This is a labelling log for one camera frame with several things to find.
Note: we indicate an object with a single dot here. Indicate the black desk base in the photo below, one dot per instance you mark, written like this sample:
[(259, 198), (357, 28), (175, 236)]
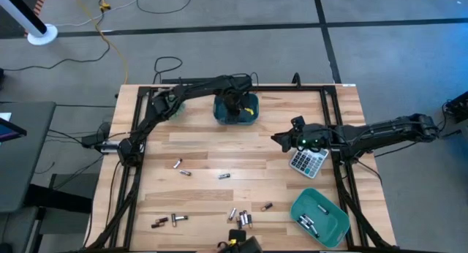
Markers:
[(58, 198)]

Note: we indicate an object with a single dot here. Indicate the black aluminium table frame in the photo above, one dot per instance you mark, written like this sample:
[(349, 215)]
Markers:
[(274, 88)]

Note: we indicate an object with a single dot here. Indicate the green potted plant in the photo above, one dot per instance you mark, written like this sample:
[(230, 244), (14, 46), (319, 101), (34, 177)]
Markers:
[(181, 108)]

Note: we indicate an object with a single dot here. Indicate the black white pole round base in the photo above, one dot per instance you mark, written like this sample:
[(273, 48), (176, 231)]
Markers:
[(42, 35)]

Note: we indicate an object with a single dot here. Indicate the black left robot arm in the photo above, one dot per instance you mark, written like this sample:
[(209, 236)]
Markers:
[(197, 88)]

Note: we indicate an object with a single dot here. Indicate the black power supply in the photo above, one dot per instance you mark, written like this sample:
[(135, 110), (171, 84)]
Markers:
[(91, 140)]

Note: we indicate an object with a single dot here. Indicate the white grey desk calculator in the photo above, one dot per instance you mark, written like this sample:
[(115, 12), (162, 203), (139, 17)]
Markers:
[(309, 163)]

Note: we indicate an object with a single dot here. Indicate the light green-teal plastic bin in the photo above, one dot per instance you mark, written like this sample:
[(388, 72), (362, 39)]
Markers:
[(334, 223)]

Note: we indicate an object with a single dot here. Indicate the dark tablet screen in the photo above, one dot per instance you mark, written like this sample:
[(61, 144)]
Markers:
[(9, 130)]

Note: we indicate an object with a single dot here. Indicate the black copper Duracell battery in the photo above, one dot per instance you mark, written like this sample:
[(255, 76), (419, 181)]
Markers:
[(162, 220), (157, 225), (249, 221), (238, 223), (267, 206)]

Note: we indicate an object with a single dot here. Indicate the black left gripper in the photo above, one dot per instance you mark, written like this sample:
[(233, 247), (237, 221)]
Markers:
[(237, 99)]

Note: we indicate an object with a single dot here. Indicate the black equipment box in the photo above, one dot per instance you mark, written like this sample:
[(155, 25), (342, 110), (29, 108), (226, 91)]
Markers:
[(459, 106)]

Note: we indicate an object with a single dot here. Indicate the grey desk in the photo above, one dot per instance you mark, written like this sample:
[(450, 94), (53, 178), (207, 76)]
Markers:
[(29, 165)]

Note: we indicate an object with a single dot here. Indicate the yellow plug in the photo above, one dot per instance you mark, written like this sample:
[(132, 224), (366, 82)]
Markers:
[(105, 6)]

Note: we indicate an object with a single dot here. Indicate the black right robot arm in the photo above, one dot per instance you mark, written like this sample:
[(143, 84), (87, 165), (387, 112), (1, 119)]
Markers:
[(387, 130)]

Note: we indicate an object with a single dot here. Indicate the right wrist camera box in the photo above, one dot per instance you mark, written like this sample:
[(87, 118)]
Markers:
[(298, 123)]

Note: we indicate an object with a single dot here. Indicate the black object with yellow tag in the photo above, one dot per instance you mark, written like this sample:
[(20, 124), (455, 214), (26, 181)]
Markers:
[(245, 245)]

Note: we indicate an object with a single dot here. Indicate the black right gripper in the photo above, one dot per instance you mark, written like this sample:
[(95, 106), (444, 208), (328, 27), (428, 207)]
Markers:
[(312, 137)]

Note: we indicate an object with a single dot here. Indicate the dark blue-teal plastic bin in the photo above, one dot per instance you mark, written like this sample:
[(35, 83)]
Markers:
[(219, 116)]

